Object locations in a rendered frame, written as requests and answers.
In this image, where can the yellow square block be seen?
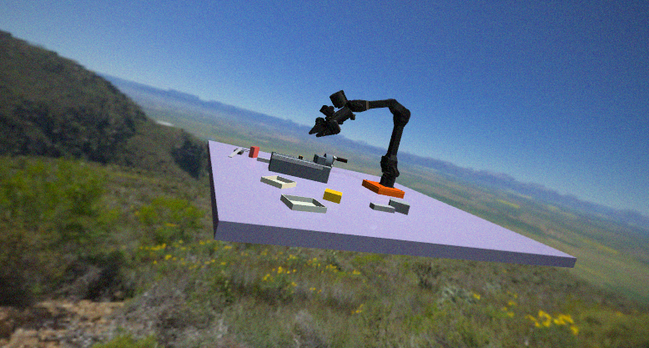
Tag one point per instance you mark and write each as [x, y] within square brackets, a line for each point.
[332, 195]

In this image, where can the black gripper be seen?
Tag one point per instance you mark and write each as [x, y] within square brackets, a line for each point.
[327, 126]

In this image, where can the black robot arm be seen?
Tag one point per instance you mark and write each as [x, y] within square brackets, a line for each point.
[401, 117]

